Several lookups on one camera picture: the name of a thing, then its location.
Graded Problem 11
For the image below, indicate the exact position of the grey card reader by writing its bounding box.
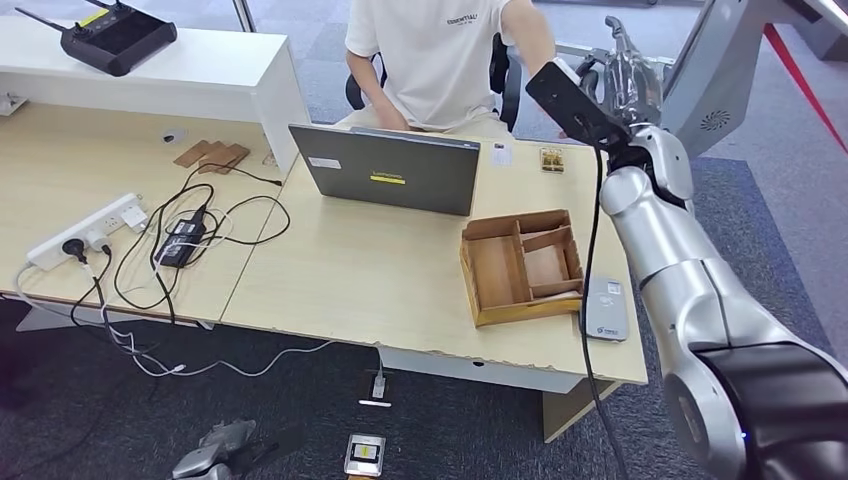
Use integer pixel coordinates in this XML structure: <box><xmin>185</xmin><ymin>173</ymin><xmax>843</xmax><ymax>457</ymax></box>
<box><xmin>579</xmin><ymin>274</ymin><xmax>631</xmax><ymax>344</ymax></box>

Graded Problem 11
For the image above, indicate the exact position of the grey metal pole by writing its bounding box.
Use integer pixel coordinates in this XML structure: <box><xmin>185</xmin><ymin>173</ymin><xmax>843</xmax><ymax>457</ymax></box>
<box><xmin>231</xmin><ymin>0</ymin><xmax>258</xmax><ymax>33</ymax></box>

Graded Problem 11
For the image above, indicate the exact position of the white power strip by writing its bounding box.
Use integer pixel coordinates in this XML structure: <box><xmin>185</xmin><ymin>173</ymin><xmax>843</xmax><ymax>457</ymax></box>
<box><xmin>26</xmin><ymin>192</ymin><xmax>150</xmax><ymax>272</ymax></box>

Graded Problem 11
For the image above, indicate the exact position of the grey laptop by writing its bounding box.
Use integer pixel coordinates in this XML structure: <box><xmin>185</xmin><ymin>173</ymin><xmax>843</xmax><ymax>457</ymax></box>
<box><xmin>288</xmin><ymin>123</ymin><xmax>482</xmax><ymax>219</ymax></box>

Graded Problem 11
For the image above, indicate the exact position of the wooden organizer box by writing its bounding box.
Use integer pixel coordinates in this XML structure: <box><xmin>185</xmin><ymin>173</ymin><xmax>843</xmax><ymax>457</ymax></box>
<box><xmin>458</xmin><ymin>209</ymin><xmax>586</xmax><ymax>329</ymax></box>

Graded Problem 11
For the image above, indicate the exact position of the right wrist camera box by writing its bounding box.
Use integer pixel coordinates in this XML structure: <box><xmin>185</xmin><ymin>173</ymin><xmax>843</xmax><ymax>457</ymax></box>
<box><xmin>525</xmin><ymin>58</ymin><xmax>634</xmax><ymax>150</ymax></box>

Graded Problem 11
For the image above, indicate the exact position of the person's right hand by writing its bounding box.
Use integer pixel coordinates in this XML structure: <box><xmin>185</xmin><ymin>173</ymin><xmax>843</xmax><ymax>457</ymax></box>
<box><xmin>374</xmin><ymin>105</ymin><xmax>411</xmax><ymax>132</ymax></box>

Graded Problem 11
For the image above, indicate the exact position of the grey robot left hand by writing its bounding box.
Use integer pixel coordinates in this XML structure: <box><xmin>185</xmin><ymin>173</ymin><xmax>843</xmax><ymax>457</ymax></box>
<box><xmin>197</xmin><ymin>418</ymin><xmax>258</xmax><ymax>460</ymax></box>

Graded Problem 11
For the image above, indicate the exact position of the white hanging cable adapter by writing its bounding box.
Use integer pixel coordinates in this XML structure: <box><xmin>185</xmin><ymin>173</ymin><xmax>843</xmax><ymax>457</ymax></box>
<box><xmin>357</xmin><ymin>349</ymin><xmax>393</xmax><ymax>409</ymax></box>

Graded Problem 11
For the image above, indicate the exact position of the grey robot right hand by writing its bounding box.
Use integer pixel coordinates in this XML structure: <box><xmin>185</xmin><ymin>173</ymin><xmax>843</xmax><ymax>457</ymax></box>
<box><xmin>576</xmin><ymin>15</ymin><xmax>666</xmax><ymax>130</ymax></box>

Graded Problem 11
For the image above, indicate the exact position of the black plug cable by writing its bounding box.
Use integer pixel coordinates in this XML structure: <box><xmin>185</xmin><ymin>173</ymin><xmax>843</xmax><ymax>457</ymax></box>
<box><xmin>61</xmin><ymin>237</ymin><xmax>115</xmax><ymax>327</ymax></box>

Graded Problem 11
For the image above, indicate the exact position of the black power adapter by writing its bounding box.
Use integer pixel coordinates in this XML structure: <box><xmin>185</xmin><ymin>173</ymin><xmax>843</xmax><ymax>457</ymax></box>
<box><xmin>153</xmin><ymin>210</ymin><xmax>210</xmax><ymax>270</ymax></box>

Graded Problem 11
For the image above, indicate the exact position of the white plug-in charger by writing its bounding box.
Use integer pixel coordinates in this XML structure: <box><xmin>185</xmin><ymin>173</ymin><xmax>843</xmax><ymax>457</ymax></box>
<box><xmin>121</xmin><ymin>203</ymin><xmax>151</xmax><ymax>234</ymax></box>

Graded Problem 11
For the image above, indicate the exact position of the beige desk leg panel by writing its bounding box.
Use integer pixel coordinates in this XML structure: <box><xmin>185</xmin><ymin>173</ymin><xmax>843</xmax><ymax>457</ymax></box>
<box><xmin>543</xmin><ymin>378</ymin><xmax>624</xmax><ymax>445</ymax></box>

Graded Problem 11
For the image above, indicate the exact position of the black remote controller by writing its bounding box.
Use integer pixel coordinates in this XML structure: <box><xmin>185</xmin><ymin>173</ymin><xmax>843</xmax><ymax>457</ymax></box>
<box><xmin>14</xmin><ymin>0</ymin><xmax>179</xmax><ymax>79</ymax></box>

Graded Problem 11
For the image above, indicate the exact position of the white desk shelf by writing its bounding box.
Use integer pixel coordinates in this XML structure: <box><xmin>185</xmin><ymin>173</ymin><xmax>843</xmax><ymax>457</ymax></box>
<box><xmin>0</xmin><ymin>14</ymin><xmax>313</xmax><ymax>180</ymax></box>

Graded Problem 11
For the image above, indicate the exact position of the black adapter cable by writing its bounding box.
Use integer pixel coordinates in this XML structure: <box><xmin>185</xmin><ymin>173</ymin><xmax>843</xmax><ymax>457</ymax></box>
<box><xmin>113</xmin><ymin>162</ymin><xmax>293</xmax><ymax>327</ymax></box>

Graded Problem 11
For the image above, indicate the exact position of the grey kiosk stand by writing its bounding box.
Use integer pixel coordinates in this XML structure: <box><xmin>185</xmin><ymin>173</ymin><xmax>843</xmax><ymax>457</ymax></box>
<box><xmin>659</xmin><ymin>0</ymin><xmax>848</xmax><ymax>162</ymax></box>

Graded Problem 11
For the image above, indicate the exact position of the small silver floor device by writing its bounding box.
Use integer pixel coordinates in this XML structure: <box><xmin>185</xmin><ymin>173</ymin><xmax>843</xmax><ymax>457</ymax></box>
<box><xmin>343</xmin><ymin>433</ymin><xmax>388</xmax><ymax>480</ymax></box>

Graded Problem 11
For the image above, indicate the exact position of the thin wooden plate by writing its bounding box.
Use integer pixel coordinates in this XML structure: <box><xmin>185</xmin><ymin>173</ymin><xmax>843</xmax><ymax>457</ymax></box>
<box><xmin>174</xmin><ymin>139</ymin><xmax>215</xmax><ymax>170</ymax></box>
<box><xmin>198</xmin><ymin>143</ymin><xmax>252</xmax><ymax>176</ymax></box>

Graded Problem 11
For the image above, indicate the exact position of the white plug cable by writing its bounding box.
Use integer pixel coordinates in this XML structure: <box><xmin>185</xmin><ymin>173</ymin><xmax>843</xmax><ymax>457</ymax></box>
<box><xmin>13</xmin><ymin>228</ymin><xmax>339</xmax><ymax>380</ymax></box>

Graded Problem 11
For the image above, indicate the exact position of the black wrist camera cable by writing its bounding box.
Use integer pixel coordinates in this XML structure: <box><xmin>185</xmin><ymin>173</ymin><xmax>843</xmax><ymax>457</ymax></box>
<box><xmin>579</xmin><ymin>145</ymin><xmax>631</xmax><ymax>480</ymax></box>

